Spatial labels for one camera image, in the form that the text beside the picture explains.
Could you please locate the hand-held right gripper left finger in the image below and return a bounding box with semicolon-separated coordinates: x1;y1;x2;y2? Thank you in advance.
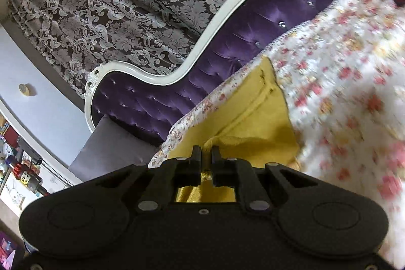
82;145;202;214

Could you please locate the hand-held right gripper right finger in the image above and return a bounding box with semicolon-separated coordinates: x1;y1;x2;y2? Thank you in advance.
211;145;330;214

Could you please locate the mustard yellow knit sweater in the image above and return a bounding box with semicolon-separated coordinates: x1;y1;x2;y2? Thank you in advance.
175;55;301;204

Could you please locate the purple tufted chaise sofa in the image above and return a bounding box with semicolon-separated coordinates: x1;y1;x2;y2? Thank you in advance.
84;0;353;147

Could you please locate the grey pillow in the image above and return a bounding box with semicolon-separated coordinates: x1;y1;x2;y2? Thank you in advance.
69;115;159;186

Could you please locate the floral quilted blanket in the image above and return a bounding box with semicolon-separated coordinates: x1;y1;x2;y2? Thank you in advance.
149;0;405;270

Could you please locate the cluttered shelf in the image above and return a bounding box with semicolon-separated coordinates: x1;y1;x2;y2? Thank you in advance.
0;112;51;198

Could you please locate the brown silver damask curtain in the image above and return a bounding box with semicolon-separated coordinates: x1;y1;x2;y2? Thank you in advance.
0;0;380;100

